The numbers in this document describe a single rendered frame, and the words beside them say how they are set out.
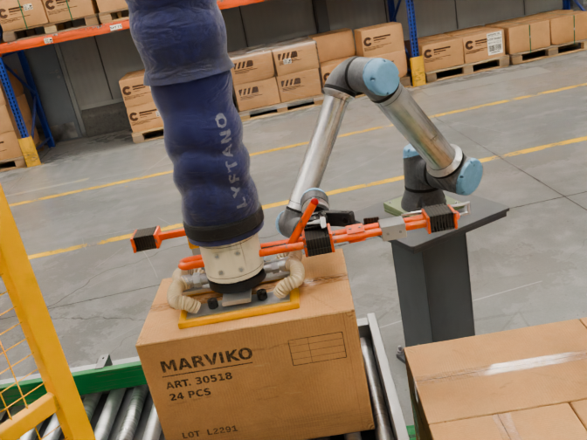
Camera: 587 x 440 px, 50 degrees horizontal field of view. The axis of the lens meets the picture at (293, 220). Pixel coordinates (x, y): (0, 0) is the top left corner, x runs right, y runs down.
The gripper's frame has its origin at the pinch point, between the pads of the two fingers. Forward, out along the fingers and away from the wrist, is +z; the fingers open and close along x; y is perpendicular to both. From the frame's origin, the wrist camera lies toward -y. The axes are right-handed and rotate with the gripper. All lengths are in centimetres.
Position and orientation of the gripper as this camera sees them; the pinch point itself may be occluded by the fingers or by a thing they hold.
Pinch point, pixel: (327, 238)
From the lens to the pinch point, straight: 182.4
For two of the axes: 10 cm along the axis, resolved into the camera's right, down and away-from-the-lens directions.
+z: 0.1, 3.5, -9.4
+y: -9.9, 1.6, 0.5
